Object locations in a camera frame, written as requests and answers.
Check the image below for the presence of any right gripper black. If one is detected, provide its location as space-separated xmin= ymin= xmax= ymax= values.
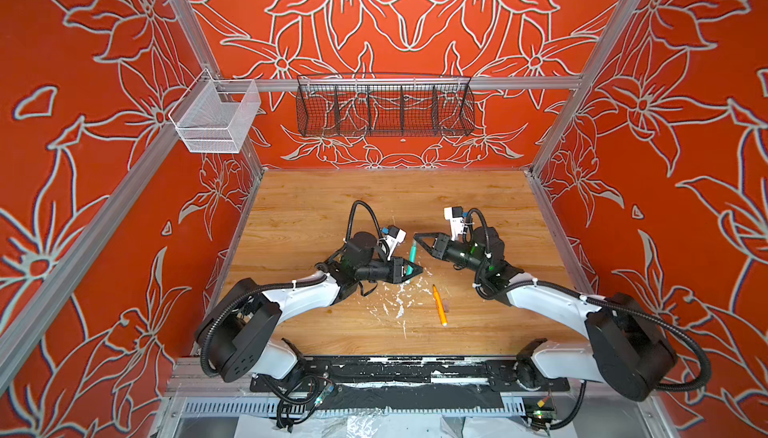
xmin=413 ymin=233 xmax=491 ymax=278

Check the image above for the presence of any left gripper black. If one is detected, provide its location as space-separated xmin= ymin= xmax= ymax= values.
xmin=354 ymin=253 xmax=420 ymax=284

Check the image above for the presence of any green marker pen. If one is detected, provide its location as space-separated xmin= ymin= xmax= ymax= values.
xmin=406 ymin=241 xmax=418 ymax=276

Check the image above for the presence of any orange marker pen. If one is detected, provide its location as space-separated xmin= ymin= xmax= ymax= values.
xmin=432 ymin=285 xmax=448 ymax=327

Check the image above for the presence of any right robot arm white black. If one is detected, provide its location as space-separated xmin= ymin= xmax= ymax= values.
xmin=414 ymin=232 xmax=678 ymax=401

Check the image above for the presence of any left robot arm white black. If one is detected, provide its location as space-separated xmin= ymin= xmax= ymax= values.
xmin=195 ymin=232 xmax=423 ymax=383

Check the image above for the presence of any clear plastic bin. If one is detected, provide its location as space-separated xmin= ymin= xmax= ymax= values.
xmin=169 ymin=80 xmax=261 ymax=154

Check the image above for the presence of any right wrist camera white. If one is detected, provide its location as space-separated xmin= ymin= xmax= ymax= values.
xmin=443 ymin=206 xmax=468 ymax=241

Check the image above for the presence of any black wire basket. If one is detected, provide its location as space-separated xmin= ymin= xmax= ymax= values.
xmin=296 ymin=72 xmax=477 ymax=138

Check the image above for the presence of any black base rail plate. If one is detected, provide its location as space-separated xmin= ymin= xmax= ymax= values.
xmin=248 ymin=353 xmax=571 ymax=394

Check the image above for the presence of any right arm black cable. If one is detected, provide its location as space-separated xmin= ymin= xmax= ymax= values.
xmin=467 ymin=207 xmax=713 ymax=430

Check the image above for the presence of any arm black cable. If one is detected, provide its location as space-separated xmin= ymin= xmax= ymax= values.
xmin=467 ymin=207 xmax=713 ymax=430
xmin=196 ymin=199 xmax=385 ymax=378

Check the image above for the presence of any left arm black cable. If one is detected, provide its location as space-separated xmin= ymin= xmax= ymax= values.
xmin=196 ymin=199 xmax=385 ymax=378

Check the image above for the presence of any grey slotted cable duct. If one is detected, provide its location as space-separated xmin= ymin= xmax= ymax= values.
xmin=177 ymin=396 xmax=526 ymax=418

